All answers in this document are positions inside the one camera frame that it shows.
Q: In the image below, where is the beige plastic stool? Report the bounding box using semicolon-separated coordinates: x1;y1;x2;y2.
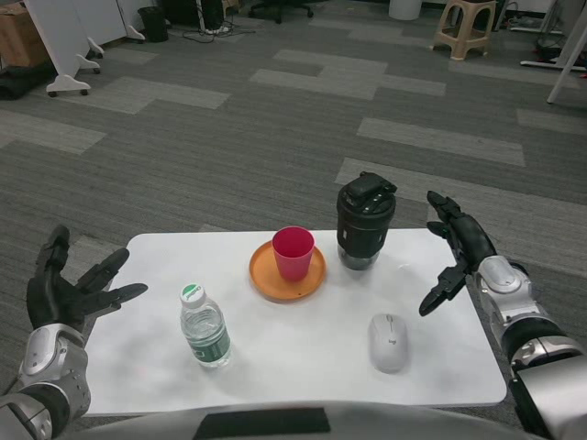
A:
432;0;498;61

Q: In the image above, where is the white slanted desk leg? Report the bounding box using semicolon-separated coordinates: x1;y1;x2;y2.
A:
547;0;587;105

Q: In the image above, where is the black bag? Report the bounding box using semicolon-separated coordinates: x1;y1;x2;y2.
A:
0;63;60;101

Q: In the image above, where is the clear plastic water bottle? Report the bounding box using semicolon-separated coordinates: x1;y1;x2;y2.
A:
178;282;233;370

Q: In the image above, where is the white wheeled partition panel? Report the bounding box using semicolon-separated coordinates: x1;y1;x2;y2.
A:
72;0;147;47
25;0;105;97

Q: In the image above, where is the black cabinet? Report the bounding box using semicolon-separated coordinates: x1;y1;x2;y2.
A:
163;0;226;28

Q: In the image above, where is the white computer mouse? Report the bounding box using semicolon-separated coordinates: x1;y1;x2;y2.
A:
368;313;409;374

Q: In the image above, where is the white round bin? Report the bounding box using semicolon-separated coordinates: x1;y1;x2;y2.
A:
389;0;423;20

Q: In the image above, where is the red plastic cup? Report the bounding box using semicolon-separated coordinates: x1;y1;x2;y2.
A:
271;225;316;282

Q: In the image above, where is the silver robot chest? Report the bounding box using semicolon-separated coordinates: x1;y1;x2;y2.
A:
77;401;551;440

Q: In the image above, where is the brown cardboard box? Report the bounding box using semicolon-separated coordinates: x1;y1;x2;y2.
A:
0;2;50;70

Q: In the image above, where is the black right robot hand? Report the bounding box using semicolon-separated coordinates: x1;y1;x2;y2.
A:
418;190;499;318

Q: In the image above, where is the orange round plate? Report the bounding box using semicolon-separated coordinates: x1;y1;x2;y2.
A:
249;240;328;304

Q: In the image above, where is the white desk foot bar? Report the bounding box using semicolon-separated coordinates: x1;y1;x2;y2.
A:
519;59;587;71

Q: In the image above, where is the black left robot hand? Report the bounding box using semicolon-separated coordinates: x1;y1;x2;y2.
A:
26;224;150;330

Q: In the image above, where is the white power strip with cables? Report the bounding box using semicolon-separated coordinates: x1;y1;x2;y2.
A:
183;25;256;45

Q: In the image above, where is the black trash bin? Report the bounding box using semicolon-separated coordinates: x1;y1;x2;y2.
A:
137;5;170;43

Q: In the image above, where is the black office chair base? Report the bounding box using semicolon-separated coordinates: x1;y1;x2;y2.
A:
249;0;316;18

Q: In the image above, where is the black travel mug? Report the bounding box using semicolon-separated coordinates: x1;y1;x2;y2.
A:
336;170;398;271

